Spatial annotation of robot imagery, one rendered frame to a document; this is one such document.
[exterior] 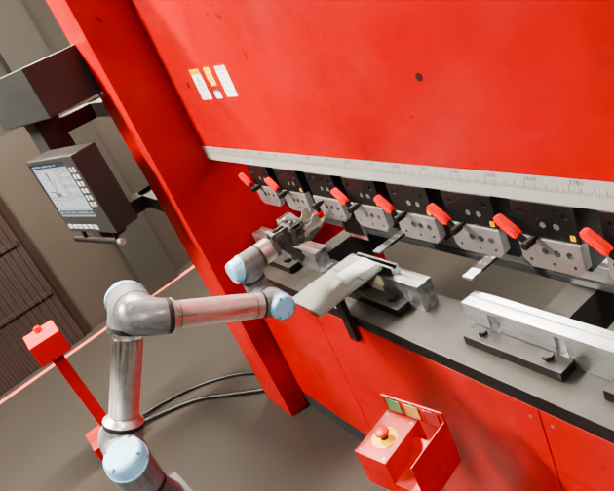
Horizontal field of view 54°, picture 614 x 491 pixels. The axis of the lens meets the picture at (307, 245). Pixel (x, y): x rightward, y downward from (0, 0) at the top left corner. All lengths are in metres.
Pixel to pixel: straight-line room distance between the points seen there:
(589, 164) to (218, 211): 1.78
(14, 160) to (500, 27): 4.12
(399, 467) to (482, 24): 1.09
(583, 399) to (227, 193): 1.70
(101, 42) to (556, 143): 1.76
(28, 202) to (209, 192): 2.49
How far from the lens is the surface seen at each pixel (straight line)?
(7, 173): 4.87
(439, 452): 1.64
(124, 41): 2.50
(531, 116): 1.20
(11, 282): 4.93
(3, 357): 5.06
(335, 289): 1.92
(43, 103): 2.55
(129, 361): 1.77
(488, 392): 1.67
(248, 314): 1.70
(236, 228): 2.69
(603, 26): 1.06
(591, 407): 1.50
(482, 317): 1.69
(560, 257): 1.34
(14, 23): 4.82
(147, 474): 1.77
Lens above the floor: 1.95
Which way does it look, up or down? 25 degrees down
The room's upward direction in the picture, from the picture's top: 24 degrees counter-clockwise
